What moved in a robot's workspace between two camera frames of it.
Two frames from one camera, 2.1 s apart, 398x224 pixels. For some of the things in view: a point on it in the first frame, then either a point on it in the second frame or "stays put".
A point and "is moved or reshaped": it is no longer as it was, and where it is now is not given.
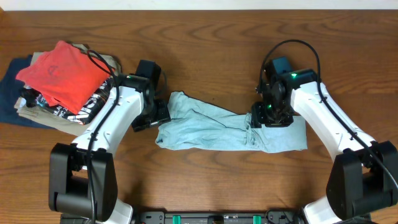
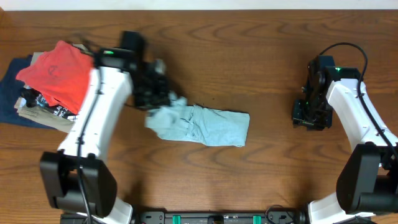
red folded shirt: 64,76 stays put
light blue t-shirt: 188,122 is moved or reshaped
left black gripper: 152,119 → 152,94
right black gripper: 271,119 → 311,121
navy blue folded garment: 10,90 stays put
